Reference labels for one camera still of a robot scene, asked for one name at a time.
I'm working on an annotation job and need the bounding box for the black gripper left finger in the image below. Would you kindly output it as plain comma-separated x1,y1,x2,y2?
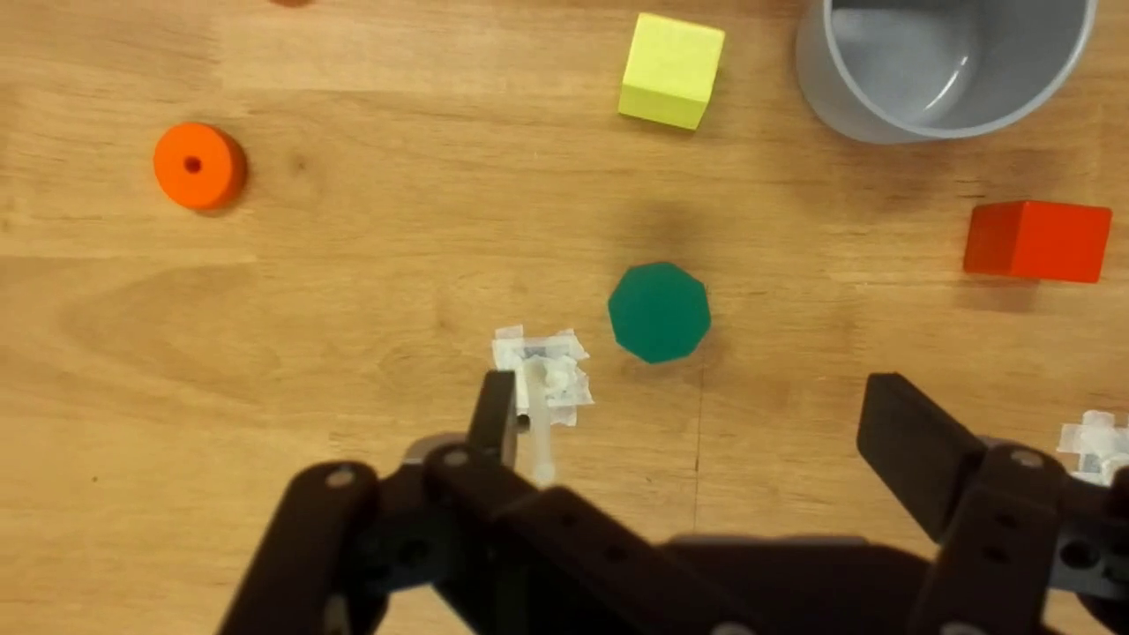
219,372,613,635

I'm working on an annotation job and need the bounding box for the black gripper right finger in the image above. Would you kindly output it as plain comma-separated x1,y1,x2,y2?
858,373,1129,635

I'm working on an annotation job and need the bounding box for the green octagonal block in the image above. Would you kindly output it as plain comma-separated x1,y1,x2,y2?
605,261,711,362

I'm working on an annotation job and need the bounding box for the red cube block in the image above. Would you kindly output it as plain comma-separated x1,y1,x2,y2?
963,200,1110,281

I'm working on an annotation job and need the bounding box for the grey measuring cup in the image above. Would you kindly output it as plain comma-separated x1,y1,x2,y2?
795,0,1102,145

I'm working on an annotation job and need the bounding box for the yellow cube block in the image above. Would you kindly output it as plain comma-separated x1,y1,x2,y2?
618,15,726,131

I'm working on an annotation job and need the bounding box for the clear peg stand right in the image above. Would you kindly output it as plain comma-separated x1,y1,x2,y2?
489,324,592,488

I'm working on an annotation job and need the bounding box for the orange ring middle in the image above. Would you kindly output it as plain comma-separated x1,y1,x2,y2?
152,120,251,217

